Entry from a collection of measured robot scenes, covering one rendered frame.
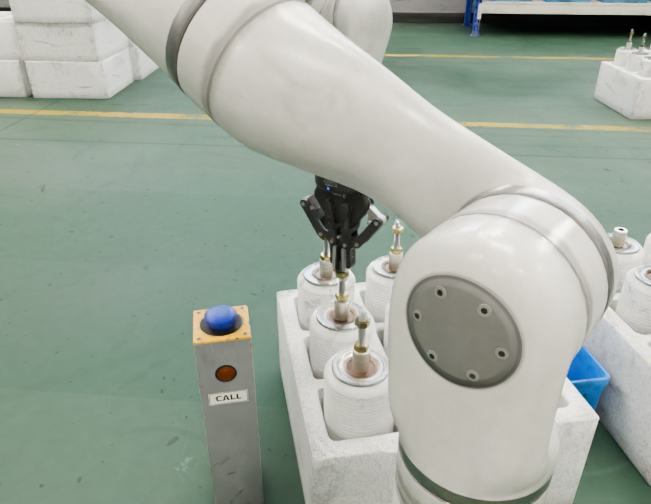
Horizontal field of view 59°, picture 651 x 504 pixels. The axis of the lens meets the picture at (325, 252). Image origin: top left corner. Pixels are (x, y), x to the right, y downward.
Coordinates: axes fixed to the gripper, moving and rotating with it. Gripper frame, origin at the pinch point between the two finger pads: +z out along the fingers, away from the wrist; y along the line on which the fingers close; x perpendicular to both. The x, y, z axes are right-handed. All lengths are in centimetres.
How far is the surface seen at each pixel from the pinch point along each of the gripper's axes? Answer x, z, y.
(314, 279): 5.9, 9.8, -8.8
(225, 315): -17.3, 2.2, -6.4
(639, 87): 231, 20, 11
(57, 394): -19, 35, -49
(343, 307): -0.8, 7.8, 0.8
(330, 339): -4.6, 11.0, 1.0
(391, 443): -11.2, 17.6, 14.5
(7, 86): 101, 29, -261
